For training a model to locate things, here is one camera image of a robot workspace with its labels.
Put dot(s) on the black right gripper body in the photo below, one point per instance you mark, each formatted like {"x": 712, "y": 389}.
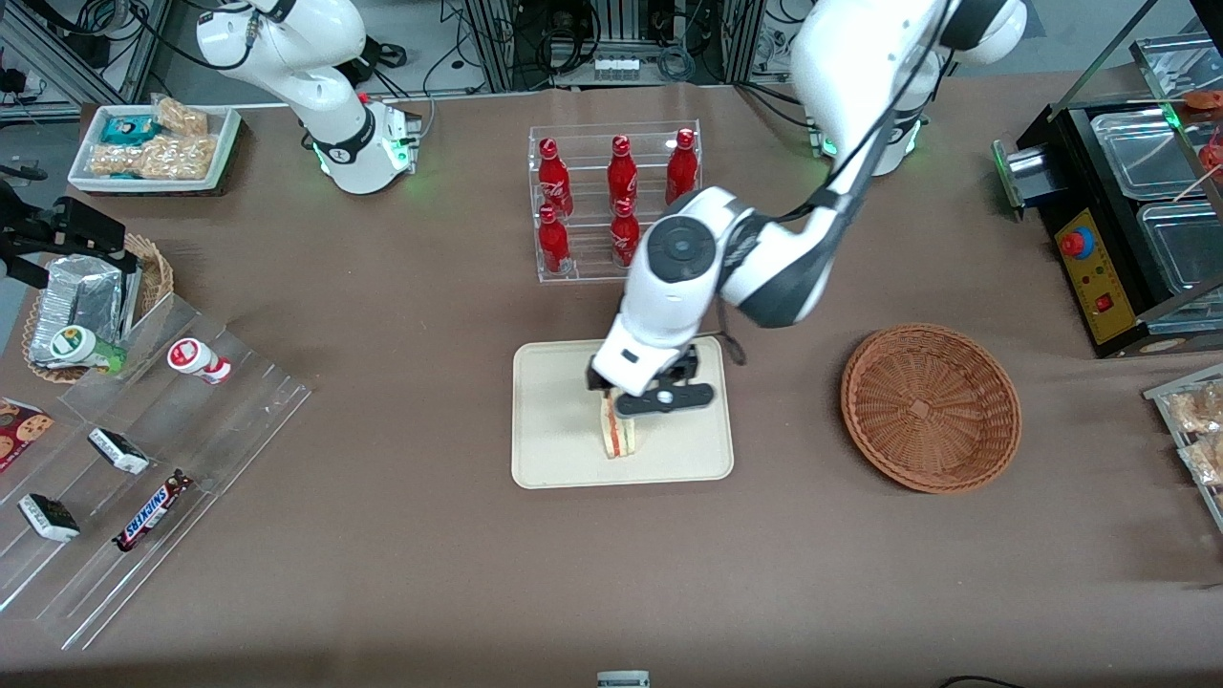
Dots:
{"x": 84, "y": 227}

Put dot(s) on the triangle sandwich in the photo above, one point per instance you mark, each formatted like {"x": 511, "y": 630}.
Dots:
{"x": 621, "y": 440}

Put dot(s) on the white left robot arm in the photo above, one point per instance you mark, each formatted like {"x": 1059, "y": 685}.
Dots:
{"x": 688, "y": 287}

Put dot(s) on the cream plastic tray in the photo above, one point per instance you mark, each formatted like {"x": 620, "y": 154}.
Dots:
{"x": 554, "y": 420}

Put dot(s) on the small brown wicker basket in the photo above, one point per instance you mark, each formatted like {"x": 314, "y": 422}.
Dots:
{"x": 158, "y": 277}

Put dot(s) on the white rectangular snack tray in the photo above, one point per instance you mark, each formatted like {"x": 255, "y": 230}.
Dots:
{"x": 227, "y": 143}

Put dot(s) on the large brown wicker basket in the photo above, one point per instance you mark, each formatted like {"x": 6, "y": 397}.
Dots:
{"x": 932, "y": 411}

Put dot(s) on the grey tray with snacks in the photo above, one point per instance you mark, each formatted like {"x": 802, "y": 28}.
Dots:
{"x": 1161, "y": 397}

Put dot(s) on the silver foil pack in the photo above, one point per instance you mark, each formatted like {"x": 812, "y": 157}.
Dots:
{"x": 81, "y": 296}

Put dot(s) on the large rice cracker pack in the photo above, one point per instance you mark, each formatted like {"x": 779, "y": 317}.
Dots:
{"x": 162, "y": 158}

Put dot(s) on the teal snack pack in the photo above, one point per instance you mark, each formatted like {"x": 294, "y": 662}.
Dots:
{"x": 129, "y": 129}

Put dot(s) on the clear acrylic bottle rack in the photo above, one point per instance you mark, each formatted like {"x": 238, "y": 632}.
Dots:
{"x": 592, "y": 258}

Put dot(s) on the green white yogurt bottle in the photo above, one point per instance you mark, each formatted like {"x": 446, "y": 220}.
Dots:
{"x": 81, "y": 347}

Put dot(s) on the red cola bottle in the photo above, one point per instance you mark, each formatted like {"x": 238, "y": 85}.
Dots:
{"x": 553, "y": 244}
{"x": 623, "y": 234}
{"x": 622, "y": 177}
{"x": 554, "y": 182}
{"x": 681, "y": 167}

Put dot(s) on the small rice cracker pack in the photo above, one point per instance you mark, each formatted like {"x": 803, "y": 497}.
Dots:
{"x": 182, "y": 117}

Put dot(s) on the red white yogurt bottle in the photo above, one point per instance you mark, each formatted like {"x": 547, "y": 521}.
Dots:
{"x": 196, "y": 358}

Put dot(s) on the chocolate chip cookie pack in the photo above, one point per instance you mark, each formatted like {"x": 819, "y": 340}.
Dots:
{"x": 19, "y": 435}

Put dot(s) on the black white snack bar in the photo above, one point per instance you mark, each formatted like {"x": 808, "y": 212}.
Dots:
{"x": 50, "y": 518}
{"x": 119, "y": 451}

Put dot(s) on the clear acrylic stepped display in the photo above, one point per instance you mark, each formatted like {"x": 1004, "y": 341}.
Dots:
{"x": 220, "y": 430}

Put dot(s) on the snickers chocolate bar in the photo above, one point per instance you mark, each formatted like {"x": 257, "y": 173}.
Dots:
{"x": 153, "y": 511}

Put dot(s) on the white power strip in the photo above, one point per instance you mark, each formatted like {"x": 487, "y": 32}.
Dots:
{"x": 616, "y": 69}

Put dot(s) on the small grey white device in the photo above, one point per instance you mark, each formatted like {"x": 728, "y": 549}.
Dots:
{"x": 623, "y": 679}

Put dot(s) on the black food warmer machine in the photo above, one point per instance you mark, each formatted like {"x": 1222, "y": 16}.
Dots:
{"x": 1099, "y": 287}

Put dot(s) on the steel food pan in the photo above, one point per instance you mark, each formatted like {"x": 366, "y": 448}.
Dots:
{"x": 1185, "y": 248}
{"x": 1142, "y": 153}

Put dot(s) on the clear bag rice cracker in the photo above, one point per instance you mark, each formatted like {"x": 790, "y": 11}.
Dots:
{"x": 1199, "y": 409}
{"x": 1206, "y": 461}

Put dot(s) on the orange food piece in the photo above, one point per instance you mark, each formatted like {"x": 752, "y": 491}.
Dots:
{"x": 1206, "y": 98}

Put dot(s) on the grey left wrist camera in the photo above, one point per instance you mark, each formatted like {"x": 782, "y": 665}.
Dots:
{"x": 669, "y": 397}

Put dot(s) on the aluminium frame rack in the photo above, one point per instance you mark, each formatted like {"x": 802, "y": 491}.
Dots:
{"x": 497, "y": 43}

